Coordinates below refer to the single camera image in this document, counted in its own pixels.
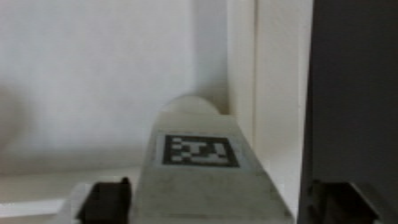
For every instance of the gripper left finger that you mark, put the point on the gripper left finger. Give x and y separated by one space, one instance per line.
103 203

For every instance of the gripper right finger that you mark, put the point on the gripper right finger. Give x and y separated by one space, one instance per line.
339 205

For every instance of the white leg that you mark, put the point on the white leg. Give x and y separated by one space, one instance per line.
202 185

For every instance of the white square tabletop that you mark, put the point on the white square tabletop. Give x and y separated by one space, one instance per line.
101 58

